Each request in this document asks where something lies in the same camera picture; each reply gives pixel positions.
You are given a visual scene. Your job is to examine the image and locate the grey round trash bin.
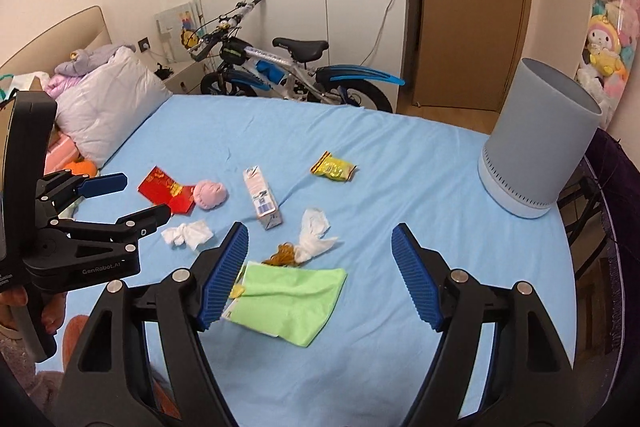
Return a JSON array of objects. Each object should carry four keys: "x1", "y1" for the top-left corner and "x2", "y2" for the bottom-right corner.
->
[{"x1": 478, "y1": 57, "x2": 602, "y2": 219}]

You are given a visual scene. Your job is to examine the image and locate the left hand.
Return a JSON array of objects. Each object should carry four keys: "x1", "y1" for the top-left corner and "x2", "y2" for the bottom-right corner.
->
[{"x1": 0, "y1": 286, "x2": 90, "y2": 371}]

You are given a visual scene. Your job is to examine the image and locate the orange plush toy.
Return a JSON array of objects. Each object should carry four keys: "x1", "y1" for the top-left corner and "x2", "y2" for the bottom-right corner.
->
[{"x1": 63, "y1": 159, "x2": 98, "y2": 178}]

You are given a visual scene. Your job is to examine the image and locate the pink striped cloth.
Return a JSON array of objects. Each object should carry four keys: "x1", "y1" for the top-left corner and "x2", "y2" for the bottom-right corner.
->
[{"x1": 44, "y1": 133, "x2": 80, "y2": 174}]

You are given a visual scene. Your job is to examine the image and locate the red envelope packet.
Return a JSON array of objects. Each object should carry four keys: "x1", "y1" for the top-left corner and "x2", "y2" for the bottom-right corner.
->
[{"x1": 138, "y1": 167, "x2": 195, "y2": 215}]

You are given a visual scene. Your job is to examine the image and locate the white crumpled tissue left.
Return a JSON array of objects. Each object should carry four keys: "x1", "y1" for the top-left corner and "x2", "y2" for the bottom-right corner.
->
[{"x1": 160, "y1": 220, "x2": 214, "y2": 251}]

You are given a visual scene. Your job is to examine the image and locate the white crumpled tissue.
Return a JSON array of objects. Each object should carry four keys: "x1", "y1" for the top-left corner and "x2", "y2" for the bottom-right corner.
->
[
  {"x1": 160, "y1": 220, "x2": 214, "y2": 251},
  {"x1": 294, "y1": 208, "x2": 338, "y2": 265}
]

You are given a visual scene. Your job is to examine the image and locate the pink round plush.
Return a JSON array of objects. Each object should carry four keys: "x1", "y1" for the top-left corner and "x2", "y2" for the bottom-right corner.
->
[{"x1": 193, "y1": 180, "x2": 228, "y2": 210}]

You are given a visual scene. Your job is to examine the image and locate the lavender pillow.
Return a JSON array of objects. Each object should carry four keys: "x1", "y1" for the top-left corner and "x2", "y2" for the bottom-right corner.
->
[{"x1": 55, "y1": 46, "x2": 171, "y2": 168}]

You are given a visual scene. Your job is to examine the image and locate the purple folded clothing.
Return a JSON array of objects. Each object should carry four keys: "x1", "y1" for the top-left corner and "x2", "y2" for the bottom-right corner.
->
[{"x1": 54, "y1": 43, "x2": 136, "y2": 77}]

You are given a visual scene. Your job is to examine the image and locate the small milk carton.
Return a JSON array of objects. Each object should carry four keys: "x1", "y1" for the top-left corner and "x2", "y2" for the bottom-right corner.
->
[{"x1": 243, "y1": 166, "x2": 283, "y2": 230}]

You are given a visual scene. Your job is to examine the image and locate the brown crumpled wrapper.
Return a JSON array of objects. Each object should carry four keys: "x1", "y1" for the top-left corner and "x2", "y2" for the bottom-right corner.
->
[{"x1": 262, "y1": 243, "x2": 298, "y2": 267}]

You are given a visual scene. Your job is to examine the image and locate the white bedside table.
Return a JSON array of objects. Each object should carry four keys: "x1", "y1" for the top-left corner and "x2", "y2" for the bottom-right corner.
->
[{"x1": 164, "y1": 61, "x2": 215, "y2": 95}]

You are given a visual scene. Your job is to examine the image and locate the beige headboard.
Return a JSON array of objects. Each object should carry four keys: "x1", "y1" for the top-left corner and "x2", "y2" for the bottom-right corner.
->
[{"x1": 1, "y1": 5, "x2": 112, "y2": 75}]

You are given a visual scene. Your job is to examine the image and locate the wooden stool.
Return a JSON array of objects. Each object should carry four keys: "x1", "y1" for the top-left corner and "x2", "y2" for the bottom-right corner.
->
[{"x1": 558, "y1": 176, "x2": 608, "y2": 281}]

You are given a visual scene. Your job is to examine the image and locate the green cloth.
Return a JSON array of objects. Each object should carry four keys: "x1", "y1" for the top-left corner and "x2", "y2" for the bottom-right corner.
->
[{"x1": 222, "y1": 262, "x2": 347, "y2": 348}]

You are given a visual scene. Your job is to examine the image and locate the white crumpled tissue right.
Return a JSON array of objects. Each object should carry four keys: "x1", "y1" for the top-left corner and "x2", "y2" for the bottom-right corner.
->
[{"x1": 294, "y1": 208, "x2": 338, "y2": 265}]

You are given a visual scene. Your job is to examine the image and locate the blue white kids bicycle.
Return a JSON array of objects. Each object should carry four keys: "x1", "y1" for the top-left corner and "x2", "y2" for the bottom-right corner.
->
[{"x1": 181, "y1": 0, "x2": 405, "y2": 113}]

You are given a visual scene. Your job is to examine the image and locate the light blue bed sheet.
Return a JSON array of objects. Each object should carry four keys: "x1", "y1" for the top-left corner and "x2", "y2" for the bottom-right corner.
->
[{"x1": 37, "y1": 93, "x2": 580, "y2": 427}]

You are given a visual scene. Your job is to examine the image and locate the yellow snack packet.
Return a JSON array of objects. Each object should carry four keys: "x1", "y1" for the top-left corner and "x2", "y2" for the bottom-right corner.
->
[{"x1": 310, "y1": 150, "x2": 356, "y2": 182}]

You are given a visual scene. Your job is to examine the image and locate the picture board on nightstand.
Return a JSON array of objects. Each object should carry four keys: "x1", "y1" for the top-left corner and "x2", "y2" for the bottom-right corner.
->
[{"x1": 154, "y1": 0, "x2": 204, "y2": 63}]

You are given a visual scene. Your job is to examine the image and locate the yellow pink plush doll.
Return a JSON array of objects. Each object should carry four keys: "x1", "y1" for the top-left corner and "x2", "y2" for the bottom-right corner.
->
[{"x1": 582, "y1": 15, "x2": 627, "y2": 79}]

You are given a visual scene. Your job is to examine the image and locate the brown wooden door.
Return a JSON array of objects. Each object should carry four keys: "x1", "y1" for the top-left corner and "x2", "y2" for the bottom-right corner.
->
[{"x1": 413, "y1": 0, "x2": 528, "y2": 112}]

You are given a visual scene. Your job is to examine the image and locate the wall power socket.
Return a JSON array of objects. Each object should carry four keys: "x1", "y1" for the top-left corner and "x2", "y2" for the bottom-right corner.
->
[{"x1": 138, "y1": 38, "x2": 151, "y2": 53}]

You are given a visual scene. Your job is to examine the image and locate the white hanging cable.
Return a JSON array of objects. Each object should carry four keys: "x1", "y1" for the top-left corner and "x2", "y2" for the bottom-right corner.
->
[{"x1": 359, "y1": 0, "x2": 410, "y2": 68}]

